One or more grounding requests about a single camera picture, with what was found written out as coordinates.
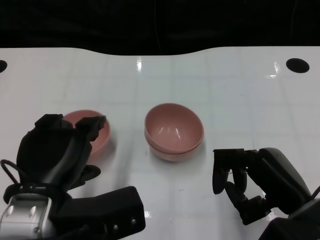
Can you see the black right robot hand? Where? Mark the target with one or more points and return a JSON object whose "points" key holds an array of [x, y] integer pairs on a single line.
{"points": [[277, 175]]}

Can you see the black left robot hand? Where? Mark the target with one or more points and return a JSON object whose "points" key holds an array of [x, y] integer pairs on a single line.
{"points": [[50, 155]]}

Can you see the pink plastic bowl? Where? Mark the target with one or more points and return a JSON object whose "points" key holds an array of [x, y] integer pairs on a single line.
{"points": [[172, 157], [172, 125], [101, 140]]}

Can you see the black round table grommet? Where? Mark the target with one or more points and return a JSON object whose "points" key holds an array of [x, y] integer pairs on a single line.
{"points": [[297, 65], [2, 65]]}

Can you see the black backdrop cloth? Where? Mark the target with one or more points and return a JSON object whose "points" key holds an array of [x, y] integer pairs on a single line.
{"points": [[75, 22]]}

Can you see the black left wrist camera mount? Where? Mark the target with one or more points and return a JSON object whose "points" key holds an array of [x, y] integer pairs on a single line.
{"points": [[100, 210]]}

